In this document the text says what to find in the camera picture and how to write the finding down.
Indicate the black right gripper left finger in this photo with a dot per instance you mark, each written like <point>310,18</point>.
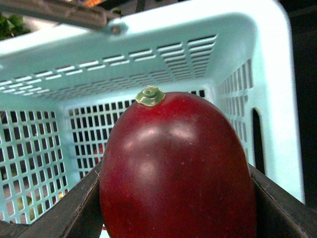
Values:
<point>76,215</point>

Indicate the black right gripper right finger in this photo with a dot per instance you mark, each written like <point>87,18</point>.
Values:
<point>279,214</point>

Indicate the dark red mango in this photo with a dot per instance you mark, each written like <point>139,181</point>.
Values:
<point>175,168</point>

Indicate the light blue plastic basket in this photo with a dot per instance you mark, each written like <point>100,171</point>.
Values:
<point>62,89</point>

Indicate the brown basket handle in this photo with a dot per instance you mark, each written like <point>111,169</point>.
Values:
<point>61,11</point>

